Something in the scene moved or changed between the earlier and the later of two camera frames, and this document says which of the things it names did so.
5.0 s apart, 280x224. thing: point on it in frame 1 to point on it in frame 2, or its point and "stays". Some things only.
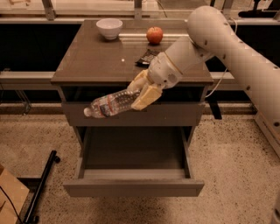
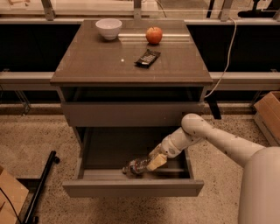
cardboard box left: [17, 193] stays
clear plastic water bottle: [108, 105] to [136, 166]
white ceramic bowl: [109, 27] stays
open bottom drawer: [133, 161] stays
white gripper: [162, 71] to [168, 148]
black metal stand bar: [31, 218] stays
